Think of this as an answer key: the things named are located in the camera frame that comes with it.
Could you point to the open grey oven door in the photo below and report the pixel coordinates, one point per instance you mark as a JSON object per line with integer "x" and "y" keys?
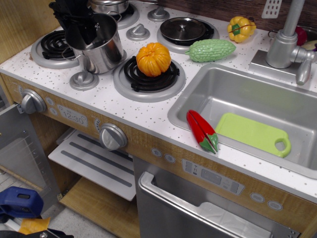
{"x": 23, "y": 162}

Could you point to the front right stove burner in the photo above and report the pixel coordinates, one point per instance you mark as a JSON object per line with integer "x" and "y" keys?
{"x": 131, "y": 83}

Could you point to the stove burner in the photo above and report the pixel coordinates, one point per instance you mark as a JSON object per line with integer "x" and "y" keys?
{"x": 52, "y": 51}
{"x": 131, "y": 83}
{"x": 128, "y": 18}
{"x": 181, "y": 47}

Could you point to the blue clamp tool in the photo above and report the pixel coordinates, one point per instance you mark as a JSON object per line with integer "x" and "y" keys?
{"x": 17, "y": 202}

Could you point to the silver oven dial left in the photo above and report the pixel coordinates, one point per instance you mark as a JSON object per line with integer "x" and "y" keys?
{"x": 32, "y": 102}

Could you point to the back left stove burner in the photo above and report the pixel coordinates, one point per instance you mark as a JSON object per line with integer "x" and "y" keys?
{"x": 128, "y": 18}

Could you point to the white oven rack shelf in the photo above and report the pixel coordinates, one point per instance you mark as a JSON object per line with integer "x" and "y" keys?
{"x": 112, "y": 170}

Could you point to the grey toy sink basin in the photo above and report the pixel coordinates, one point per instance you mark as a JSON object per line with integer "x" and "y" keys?
{"x": 216, "y": 90}

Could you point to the yellow tape piece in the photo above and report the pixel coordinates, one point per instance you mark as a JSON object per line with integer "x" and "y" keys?
{"x": 33, "y": 225}

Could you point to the silver toy faucet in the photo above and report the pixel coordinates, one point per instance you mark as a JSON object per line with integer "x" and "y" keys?
{"x": 286, "y": 60}

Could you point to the back right stove burner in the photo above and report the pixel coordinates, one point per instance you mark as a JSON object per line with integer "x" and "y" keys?
{"x": 181, "y": 47}

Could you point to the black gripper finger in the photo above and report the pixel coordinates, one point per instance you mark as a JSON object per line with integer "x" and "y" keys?
{"x": 86, "y": 22}
{"x": 64, "y": 12}

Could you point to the green toy cutting board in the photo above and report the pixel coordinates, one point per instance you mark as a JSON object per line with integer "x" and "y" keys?
{"x": 256, "y": 134}

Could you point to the white slotted spatula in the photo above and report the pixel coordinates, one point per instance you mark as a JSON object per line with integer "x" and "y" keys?
{"x": 271, "y": 9}

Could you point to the grey stovetop knob front left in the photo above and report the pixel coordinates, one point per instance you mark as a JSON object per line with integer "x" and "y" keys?
{"x": 83, "y": 81}

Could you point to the silver oven dial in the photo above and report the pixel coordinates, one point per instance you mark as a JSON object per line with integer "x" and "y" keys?
{"x": 112, "y": 137}
{"x": 32, "y": 102}

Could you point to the silver oven dial right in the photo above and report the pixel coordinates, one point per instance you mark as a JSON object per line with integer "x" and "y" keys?
{"x": 112, "y": 137}

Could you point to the green toy bitter gourd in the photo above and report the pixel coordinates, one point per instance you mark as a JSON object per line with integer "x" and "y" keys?
{"x": 210, "y": 50}

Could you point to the orange toy pumpkin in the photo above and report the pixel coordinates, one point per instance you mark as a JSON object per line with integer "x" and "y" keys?
{"x": 153, "y": 59}

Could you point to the grey stovetop knob back middle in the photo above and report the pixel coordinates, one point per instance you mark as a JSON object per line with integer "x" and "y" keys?
{"x": 138, "y": 33}

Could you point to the grey stovetop knob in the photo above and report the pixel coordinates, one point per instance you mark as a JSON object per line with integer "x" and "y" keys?
{"x": 83, "y": 81}
{"x": 158, "y": 15}
{"x": 138, "y": 33}

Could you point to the small steel pot at back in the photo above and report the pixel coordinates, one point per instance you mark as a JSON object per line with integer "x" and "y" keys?
{"x": 109, "y": 6}

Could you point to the tall steel toy pot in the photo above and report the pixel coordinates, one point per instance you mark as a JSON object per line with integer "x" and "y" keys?
{"x": 104, "y": 53}

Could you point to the red toy chili pepper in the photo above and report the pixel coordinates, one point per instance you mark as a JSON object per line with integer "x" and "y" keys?
{"x": 203, "y": 132}

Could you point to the front left stove burner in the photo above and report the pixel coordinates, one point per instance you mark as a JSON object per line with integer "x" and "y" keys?
{"x": 52, "y": 51}

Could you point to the yellow toy bell pepper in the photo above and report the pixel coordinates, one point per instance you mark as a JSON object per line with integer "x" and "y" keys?
{"x": 240, "y": 29}

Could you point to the dark steel pot lid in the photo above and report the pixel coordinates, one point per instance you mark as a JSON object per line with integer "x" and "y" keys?
{"x": 182, "y": 29}

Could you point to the silver dishwasher door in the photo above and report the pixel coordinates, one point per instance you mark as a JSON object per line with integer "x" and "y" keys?
{"x": 172, "y": 207}

